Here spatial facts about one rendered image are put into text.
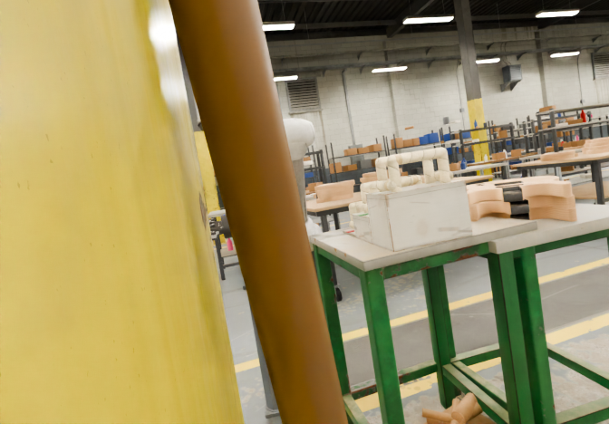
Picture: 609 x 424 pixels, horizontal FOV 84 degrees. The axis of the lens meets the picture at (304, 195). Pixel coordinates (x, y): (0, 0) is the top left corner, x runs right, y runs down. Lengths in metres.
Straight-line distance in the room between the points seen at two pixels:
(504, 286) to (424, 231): 0.35
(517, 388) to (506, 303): 0.29
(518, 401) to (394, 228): 0.74
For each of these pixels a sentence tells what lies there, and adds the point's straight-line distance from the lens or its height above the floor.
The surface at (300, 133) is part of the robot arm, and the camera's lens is 1.51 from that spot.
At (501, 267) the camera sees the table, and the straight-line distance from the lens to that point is 1.28.
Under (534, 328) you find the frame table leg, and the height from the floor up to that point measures 0.58.
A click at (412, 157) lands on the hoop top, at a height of 1.20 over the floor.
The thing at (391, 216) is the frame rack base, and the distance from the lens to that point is 1.02.
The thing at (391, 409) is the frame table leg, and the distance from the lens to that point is 1.19.
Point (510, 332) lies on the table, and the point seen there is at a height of 0.59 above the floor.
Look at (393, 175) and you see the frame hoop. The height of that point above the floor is 1.15.
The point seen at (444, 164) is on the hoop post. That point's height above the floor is 1.16.
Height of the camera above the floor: 1.19
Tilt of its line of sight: 3 degrees down
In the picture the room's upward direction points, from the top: 9 degrees counter-clockwise
